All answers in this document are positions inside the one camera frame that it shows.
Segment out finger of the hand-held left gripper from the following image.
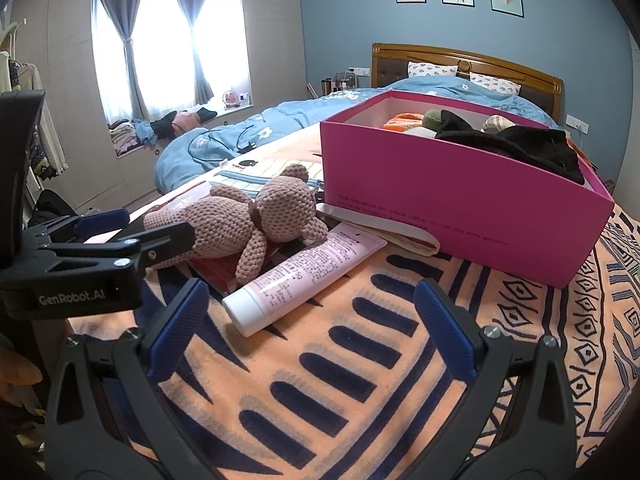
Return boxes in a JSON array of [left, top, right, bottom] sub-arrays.
[[24, 208, 132, 248], [49, 221, 196, 274]]

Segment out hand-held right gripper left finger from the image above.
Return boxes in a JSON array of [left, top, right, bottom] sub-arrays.
[[45, 279, 213, 480]]

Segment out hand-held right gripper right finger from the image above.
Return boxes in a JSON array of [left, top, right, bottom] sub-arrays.
[[414, 279, 578, 480]]

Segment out red packet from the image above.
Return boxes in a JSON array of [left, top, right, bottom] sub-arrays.
[[187, 242, 306, 296]]

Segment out pink knitted bear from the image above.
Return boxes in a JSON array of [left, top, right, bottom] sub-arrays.
[[144, 164, 329, 285]]

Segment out pink lotion tube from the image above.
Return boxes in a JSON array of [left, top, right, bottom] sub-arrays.
[[221, 223, 388, 338]]

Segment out pink storage box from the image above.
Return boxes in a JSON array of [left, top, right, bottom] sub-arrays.
[[320, 91, 615, 289]]

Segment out striped zip pouch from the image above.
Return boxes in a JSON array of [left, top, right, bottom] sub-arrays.
[[200, 156, 441, 257]]

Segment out person's left forearm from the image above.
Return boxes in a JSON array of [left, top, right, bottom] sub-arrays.
[[0, 340, 46, 411]]

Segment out black bag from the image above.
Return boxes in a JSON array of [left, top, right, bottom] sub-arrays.
[[27, 190, 76, 228]]

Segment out pile of clothes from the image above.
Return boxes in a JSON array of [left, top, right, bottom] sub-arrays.
[[107, 107, 218, 157]]

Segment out clothes rack with hanging clothes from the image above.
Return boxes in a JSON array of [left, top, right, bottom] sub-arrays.
[[0, 50, 67, 181]]

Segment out orange patterned blanket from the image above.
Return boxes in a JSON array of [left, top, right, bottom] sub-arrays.
[[67, 132, 640, 480]]

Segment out blue floral duvet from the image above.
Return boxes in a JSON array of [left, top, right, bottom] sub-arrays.
[[154, 77, 560, 196]]

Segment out black knitted garment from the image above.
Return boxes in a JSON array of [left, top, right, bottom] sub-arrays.
[[434, 111, 586, 186]]

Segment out grey curtain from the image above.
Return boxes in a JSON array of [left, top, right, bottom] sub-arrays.
[[94, 0, 151, 121], [167, 0, 216, 103]]

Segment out orange item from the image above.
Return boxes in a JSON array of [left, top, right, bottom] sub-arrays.
[[382, 112, 426, 133]]

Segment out plaid fabric item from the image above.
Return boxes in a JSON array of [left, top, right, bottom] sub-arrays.
[[481, 115, 516, 136]]

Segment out white dotted pillow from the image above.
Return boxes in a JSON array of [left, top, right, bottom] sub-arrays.
[[469, 72, 522, 96], [407, 61, 459, 81]]

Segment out wooden headboard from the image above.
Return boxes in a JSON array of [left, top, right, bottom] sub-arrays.
[[371, 42, 565, 123]]

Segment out black cable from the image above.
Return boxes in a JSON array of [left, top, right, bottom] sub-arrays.
[[190, 125, 261, 171]]

